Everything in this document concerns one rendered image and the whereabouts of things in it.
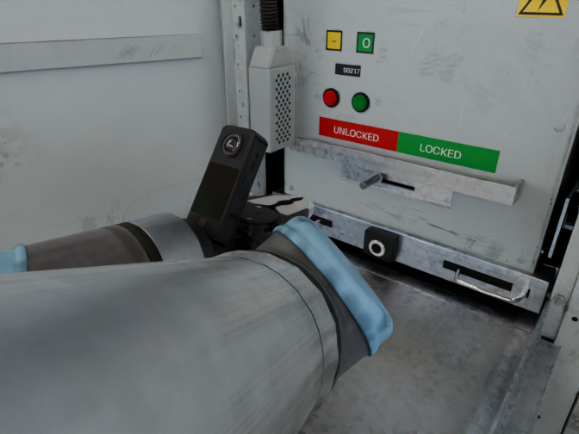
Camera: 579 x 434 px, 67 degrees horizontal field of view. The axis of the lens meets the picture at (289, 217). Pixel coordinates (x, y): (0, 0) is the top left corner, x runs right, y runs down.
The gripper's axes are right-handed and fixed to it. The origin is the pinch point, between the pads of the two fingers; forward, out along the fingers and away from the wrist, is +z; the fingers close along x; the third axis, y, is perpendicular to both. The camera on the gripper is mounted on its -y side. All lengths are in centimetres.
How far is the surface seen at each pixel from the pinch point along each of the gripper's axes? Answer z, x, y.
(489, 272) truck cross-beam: 27.0, 18.8, 11.9
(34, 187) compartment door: -13, -48, 8
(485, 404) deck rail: 7.5, 25.5, 21.2
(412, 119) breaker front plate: 24.5, 2.1, -9.8
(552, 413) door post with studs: 27, 33, 31
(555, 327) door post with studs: 24.9, 29.5, 16.0
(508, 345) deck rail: 19.9, 25.0, 19.0
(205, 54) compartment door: 15.4, -37.1, -16.1
